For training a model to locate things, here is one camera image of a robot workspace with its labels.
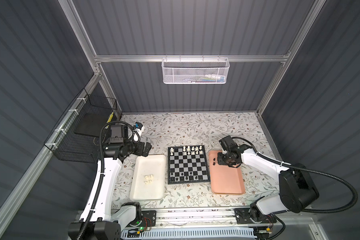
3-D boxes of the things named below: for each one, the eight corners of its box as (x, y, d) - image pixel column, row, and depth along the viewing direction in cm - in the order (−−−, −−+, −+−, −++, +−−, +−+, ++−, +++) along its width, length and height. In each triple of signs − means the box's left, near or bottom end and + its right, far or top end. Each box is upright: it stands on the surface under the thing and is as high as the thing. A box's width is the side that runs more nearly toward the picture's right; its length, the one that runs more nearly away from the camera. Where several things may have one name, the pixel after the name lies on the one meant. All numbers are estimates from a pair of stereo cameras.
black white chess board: (166, 183, 87) (165, 181, 84) (168, 148, 102) (168, 145, 100) (209, 183, 87) (209, 181, 84) (205, 148, 102) (205, 145, 100)
